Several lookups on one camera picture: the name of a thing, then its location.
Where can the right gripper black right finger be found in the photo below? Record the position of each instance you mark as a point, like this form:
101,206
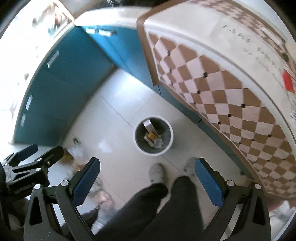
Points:
253,222

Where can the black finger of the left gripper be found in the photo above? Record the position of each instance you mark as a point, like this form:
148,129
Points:
16,158
49,155

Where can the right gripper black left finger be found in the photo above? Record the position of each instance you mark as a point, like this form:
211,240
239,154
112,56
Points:
41,221

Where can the blue kitchen base cabinets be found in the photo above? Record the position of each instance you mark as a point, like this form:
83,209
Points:
71,74

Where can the white round trash bin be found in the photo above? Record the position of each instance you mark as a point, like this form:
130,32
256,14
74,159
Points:
164,131

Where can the left black trouser leg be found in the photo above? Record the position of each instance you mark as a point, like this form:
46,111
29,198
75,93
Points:
129,222

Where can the black trouser leg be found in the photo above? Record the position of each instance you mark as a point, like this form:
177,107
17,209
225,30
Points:
129,222
180,218

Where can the right black trouser leg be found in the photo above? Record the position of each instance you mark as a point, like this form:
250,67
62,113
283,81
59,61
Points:
180,218

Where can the right grey slipper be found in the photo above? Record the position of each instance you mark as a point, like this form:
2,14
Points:
189,167

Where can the grey slipper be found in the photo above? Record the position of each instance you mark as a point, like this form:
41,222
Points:
189,167
157,173

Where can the left grey slipper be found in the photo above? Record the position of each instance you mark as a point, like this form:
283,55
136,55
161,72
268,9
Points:
157,173

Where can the yellow packet in bin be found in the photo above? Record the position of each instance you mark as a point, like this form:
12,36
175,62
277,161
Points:
152,136

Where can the crumpled wrapper in bin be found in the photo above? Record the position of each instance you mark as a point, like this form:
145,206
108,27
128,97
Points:
158,143

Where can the white carton in bin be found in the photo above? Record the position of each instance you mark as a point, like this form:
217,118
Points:
148,125

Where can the checkered tablecloth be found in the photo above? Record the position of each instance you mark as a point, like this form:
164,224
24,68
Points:
230,65

